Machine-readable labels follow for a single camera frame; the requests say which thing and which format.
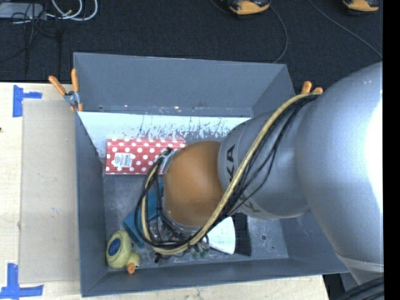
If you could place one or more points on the teal blue box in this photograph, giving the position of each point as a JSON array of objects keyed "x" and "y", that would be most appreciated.
[{"x": 132, "y": 227}]

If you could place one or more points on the yellow toy duck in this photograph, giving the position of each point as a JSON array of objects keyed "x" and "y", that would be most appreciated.
[{"x": 118, "y": 248}]

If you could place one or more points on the red white-dotted box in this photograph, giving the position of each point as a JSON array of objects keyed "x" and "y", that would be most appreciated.
[{"x": 140, "y": 155}]

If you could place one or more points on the pale wood flat board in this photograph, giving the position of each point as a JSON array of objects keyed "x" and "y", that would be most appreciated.
[{"x": 50, "y": 183}]

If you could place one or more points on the grey metal bin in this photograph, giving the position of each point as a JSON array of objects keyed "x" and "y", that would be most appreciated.
[{"x": 175, "y": 86}]

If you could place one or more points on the black cylinder on white bracket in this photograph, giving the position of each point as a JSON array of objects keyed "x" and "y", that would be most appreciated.
[{"x": 157, "y": 257}]

